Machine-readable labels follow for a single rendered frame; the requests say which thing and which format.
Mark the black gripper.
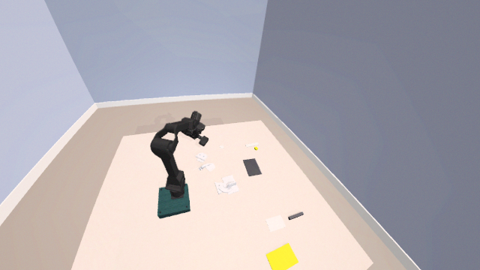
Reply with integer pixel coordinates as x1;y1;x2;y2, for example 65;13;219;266
182;128;209;147

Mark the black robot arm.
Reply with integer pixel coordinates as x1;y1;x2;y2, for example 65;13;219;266
150;111;205;200

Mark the yellow square plate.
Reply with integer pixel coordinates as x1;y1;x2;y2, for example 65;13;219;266
266;243;298;270

